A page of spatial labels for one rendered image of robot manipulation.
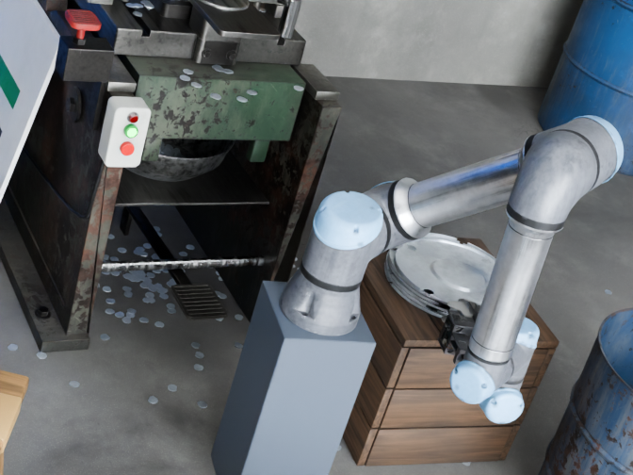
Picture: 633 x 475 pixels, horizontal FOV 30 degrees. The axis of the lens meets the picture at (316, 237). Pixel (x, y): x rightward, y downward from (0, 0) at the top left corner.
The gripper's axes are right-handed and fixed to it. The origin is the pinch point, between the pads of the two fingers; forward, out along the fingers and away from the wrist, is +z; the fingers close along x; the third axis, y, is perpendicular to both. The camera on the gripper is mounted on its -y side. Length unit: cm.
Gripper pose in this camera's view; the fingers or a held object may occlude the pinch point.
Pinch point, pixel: (463, 305)
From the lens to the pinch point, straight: 247.4
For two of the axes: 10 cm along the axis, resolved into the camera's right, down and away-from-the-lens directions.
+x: -2.6, 8.5, 4.5
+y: -9.5, -1.4, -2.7
